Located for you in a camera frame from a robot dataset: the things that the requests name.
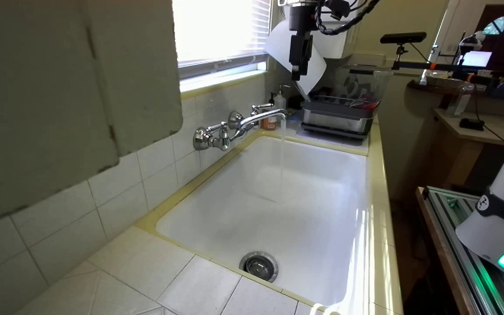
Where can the white tripod pole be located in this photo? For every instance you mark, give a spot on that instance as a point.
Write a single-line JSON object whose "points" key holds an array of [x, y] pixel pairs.
{"points": [[427, 71]]}

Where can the small beige cabinet door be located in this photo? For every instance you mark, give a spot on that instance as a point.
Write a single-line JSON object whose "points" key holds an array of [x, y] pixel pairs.
{"points": [[140, 70]]}

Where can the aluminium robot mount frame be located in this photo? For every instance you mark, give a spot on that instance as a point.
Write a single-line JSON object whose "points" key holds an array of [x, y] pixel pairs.
{"points": [[455, 232]]}

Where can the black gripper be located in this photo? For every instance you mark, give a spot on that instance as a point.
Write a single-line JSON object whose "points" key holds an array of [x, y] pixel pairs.
{"points": [[301, 28]]}

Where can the white window blind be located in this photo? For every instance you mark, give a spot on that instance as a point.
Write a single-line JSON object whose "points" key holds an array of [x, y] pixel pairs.
{"points": [[217, 28]]}

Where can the chrome faucet spout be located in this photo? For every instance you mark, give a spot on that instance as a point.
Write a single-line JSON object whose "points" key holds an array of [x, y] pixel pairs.
{"points": [[266, 113]]}

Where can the small lit monitor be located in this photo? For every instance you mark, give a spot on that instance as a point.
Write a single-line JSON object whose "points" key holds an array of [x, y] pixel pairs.
{"points": [[474, 57]]}

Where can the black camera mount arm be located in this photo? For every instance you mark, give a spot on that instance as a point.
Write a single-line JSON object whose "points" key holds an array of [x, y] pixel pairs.
{"points": [[420, 64]]}

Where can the chrome faucet valve body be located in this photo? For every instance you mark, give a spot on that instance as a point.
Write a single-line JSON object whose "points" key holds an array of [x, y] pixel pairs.
{"points": [[224, 131]]}

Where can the wooden desk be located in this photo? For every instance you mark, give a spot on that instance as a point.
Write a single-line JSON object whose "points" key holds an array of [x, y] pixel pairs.
{"points": [[455, 157]]}

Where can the soap dispenser bottle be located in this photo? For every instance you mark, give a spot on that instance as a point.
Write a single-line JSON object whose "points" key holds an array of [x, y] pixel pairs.
{"points": [[269, 122]]}

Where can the dark shelf board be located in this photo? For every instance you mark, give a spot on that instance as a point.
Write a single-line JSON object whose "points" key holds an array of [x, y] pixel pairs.
{"points": [[437, 85]]}

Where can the metal sink drain strainer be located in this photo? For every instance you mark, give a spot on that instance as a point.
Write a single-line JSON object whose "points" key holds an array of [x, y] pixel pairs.
{"points": [[259, 266]]}

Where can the large beige cabinet door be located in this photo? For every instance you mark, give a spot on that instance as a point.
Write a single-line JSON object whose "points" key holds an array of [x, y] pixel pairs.
{"points": [[30, 105]]}

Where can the small black device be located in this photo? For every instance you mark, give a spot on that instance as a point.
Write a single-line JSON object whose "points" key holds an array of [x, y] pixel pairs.
{"points": [[471, 122]]}

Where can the black stereo camera bar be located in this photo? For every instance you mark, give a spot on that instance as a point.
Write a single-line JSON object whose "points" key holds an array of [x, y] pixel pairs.
{"points": [[402, 36]]}

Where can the white sink basin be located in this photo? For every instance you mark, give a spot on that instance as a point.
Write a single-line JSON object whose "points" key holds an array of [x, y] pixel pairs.
{"points": [[287, 197]]}

